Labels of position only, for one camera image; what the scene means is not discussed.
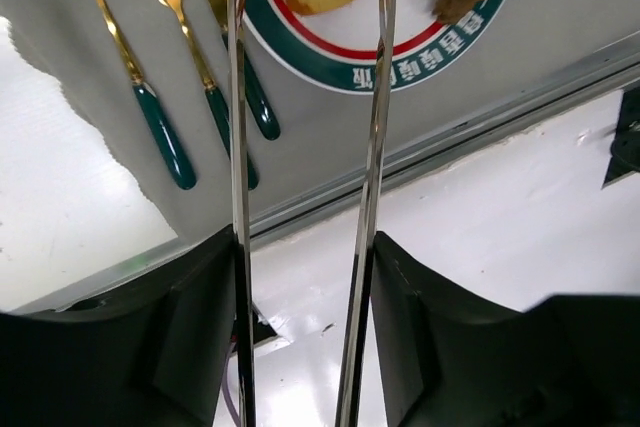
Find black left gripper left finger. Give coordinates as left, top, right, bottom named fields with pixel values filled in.
left=1, top=228, right=235, bottom=426

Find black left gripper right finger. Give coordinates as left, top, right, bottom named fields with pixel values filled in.
left=371, top=232, right=639, bottom=426

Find metal tongs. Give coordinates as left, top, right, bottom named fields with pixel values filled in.
left=226, top=0, right=396, bottom=426

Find grey placemat cloth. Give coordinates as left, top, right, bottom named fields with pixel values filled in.
left=1, top=0, right=639, bottom=230

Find white plate teal rim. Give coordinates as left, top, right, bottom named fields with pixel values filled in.
left=244, top=0, right=505, bottom=95

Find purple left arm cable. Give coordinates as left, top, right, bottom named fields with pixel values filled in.
left=222, top=351, right=242, bottom=427

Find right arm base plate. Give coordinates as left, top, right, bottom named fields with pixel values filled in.
left=603, top=87, right=640, bottom=187

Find aluminium table rail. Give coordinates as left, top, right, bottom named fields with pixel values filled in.
left=1, top=34, right=639, bottom=314

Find gold fork green handle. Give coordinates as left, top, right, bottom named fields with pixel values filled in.
left=127, top=0, right=260, bottom=192

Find gold spoon green handle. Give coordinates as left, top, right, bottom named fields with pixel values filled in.
left=95, top=0, right=197, bottom=190

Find gold knife green handle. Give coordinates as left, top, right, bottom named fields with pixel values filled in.
left=208, top=0, right=281, bottom=141

